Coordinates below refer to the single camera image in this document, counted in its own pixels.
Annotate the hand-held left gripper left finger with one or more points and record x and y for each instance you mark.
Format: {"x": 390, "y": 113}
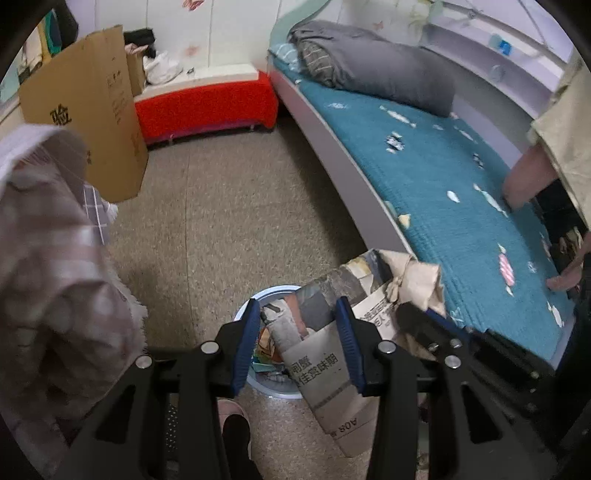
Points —
{"x": 244, "y": 341}

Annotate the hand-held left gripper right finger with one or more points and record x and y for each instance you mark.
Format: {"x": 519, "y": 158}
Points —
{"x": 348, "y": 346}

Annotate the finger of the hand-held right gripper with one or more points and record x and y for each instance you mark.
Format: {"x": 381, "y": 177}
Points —
{"x": 429, "y": 330}

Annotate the newspaper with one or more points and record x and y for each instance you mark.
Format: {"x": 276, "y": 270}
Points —
{"x": 318, "y": 369}

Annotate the blue white plastic bin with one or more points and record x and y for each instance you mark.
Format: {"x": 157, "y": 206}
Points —
{"x": 277, "y": 393}

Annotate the pink slipper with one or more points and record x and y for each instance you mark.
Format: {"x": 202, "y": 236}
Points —
{"x": 228, "y": 408}

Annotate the pink slipper foot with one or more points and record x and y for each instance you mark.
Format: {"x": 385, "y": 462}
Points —
{"x": 235, "y": 443}

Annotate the teal quilted bed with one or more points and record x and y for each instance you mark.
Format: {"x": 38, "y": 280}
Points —
{"x": 438, "y": 184}

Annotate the bed with teal cover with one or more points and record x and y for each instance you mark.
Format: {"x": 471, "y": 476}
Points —
{"x": 337, "y": 152}

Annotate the grey checked tablecloth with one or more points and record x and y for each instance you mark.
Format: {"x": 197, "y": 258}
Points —
{"x": 55, "y": 277}

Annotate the red fabric bench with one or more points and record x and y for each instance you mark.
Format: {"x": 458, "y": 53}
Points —
{"x": 203, "y": 110}

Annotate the grey duvet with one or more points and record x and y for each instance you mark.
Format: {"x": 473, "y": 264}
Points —
{"x": 383, "y": 69}

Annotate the white slab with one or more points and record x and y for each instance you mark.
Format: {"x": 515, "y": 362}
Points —
{"x": 207, "y": 76}

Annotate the grey checked blanket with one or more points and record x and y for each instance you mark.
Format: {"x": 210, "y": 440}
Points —
{"x": 318, "y": 64}

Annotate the blue striped pillow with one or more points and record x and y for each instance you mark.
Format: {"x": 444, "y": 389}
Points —
{"x": 284, "y": 57}

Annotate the white plastic bag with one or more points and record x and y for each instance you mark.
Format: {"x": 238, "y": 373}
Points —
{"x": 161, "y": 67}

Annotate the large brown cardboard box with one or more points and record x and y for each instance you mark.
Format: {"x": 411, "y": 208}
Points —
{"x": 83, "y": 101}

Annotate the small brown cardboard box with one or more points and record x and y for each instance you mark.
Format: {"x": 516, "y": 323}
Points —
{"x": 136, "y": 71}

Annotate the white wardrobe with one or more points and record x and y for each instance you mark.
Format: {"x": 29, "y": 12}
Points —
{"x": 231, "y": 32}

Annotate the black clothes heap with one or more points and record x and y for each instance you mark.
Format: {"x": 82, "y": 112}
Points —
{"x": 138, "y": 37}

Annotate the pink butterfly sticker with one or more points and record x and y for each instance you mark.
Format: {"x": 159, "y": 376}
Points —
{"x": 194, "y": 3}

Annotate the row of hanging clothes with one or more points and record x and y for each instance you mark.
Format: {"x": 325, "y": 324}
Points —
{"x": 46, "y": 41}

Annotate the lilac wall shelf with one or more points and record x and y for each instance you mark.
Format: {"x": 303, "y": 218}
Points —
{"x": 485, "y": 69}

